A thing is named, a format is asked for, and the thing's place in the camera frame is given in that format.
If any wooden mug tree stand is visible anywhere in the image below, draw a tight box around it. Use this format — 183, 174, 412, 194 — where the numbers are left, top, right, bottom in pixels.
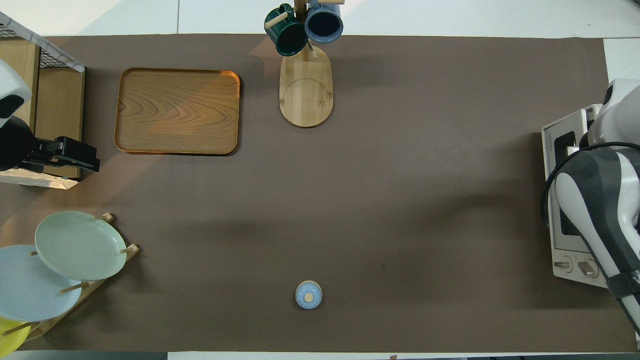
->
264, 0, 346, 128

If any light blue racked plate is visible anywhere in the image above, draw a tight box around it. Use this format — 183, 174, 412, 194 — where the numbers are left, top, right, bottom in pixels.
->
0, 244, 83, 323

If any dark green mug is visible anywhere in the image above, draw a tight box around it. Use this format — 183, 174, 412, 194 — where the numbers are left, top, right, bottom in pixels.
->
264, 4, 309, 57

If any yellow plate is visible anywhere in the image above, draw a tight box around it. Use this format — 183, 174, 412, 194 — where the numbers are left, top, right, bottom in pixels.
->
0, 317, 31, 358

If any wooden plate rack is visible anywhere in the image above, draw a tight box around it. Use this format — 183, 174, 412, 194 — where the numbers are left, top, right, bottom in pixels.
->
22, 212, 140, 343

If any pale green plate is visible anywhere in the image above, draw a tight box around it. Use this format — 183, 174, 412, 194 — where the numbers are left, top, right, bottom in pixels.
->
35, 210, 128, 281

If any black wire basket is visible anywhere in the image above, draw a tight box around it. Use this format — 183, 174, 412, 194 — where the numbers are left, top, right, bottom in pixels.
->
0, 22, 58, 70

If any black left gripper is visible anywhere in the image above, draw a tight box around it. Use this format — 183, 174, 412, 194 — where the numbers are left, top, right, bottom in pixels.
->
22, 137, 101, 174

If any brown table mat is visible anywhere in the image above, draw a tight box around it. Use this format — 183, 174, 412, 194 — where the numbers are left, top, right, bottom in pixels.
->
0, 34, 638, 353

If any small blue lid wooden knob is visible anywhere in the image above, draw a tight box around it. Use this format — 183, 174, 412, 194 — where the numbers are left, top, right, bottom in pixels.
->
295, 280, 323, 310

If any wooden serving tray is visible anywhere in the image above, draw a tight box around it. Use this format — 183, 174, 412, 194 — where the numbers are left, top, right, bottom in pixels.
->
113, 67, 242, 156

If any wooden step shelf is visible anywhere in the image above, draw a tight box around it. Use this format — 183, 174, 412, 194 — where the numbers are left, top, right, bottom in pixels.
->
0, 37, 86, 191

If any blue mug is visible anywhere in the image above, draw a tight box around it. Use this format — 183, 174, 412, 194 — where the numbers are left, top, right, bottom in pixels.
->
304, 2, 345, 44

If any white toaster oven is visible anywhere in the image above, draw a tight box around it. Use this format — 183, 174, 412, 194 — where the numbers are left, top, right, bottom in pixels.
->
541, 104, 618, 290

